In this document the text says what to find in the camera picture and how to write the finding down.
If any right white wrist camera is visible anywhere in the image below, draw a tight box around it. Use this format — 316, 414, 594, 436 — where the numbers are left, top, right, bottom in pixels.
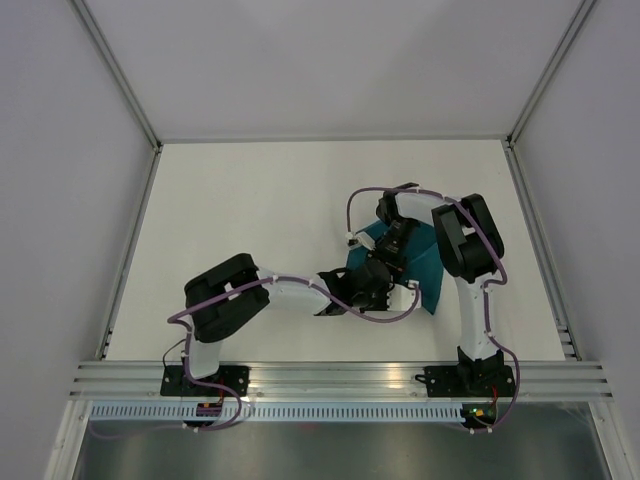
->
346, 231, 375, 251

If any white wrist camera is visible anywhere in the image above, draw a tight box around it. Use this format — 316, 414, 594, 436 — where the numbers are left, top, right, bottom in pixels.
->
346, 231, 375, 251
386, 280, 421, 312

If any purple cable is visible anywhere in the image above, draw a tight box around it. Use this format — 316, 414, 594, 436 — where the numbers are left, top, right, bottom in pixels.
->
344, 185, 524, 435
89, 282, 421, 441

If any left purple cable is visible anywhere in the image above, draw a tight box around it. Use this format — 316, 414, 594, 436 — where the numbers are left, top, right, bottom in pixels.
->
89, 282, 421, 441

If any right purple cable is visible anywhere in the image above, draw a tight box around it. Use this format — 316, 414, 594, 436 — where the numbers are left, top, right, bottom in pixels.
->
344, 185, 524, 435

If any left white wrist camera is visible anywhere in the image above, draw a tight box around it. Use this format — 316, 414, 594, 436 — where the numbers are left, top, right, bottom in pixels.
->
386, 280, 421, 312

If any aluminium mounting rail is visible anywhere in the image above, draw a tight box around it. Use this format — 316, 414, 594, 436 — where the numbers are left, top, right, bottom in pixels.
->
67, 361, 613, 402

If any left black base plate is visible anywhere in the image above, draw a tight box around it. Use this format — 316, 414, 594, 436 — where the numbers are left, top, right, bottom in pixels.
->
160, 365, 250, 398

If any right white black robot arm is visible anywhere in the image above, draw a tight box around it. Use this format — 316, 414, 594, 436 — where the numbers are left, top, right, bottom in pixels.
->
369, 184, 517, 397

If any aluminium frame post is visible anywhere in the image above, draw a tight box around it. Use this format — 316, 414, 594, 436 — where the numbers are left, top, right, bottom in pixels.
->
504, 0, 600, 149
68, 0, 164, 151

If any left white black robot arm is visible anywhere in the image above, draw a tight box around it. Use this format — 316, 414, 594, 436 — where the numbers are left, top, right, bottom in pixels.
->
183, 253, 393, 396

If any right aluminium frame post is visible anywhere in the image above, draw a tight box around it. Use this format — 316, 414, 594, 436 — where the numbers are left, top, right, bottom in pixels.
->
504, 0, 600, 149

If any left aluminium frame post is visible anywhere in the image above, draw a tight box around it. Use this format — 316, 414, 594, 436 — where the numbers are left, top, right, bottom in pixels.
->
68, 0, 164, 151

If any white slotted cable duct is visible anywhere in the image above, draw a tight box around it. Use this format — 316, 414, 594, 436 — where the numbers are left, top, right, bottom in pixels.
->
89, 401, 463, 423

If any teal cloth napkin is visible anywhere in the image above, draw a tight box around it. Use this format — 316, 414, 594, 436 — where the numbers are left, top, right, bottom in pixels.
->
346, 220, 444, 315

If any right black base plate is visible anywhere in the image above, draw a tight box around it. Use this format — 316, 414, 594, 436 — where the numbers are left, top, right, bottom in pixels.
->
414, 365, 517, 398

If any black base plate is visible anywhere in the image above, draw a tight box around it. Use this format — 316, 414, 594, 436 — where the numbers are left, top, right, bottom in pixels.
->
414, 365, 517, 398
160, 365, 250, 398

